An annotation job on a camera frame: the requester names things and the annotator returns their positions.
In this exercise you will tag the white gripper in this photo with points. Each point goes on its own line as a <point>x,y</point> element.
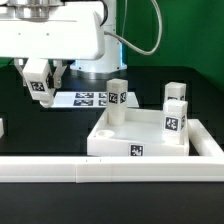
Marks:
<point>57,31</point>

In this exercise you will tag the white square tabletop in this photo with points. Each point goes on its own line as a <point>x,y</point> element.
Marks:
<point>140,135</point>

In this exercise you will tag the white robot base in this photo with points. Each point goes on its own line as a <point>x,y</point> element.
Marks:
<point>111,63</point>

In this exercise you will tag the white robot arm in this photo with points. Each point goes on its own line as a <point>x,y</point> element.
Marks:
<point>33,8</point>

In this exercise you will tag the white marker sheet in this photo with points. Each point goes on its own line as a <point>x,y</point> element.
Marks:
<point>88,100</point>

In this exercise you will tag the white U-shaped obstacle fence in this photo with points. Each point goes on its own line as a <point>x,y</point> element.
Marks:
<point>206,166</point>

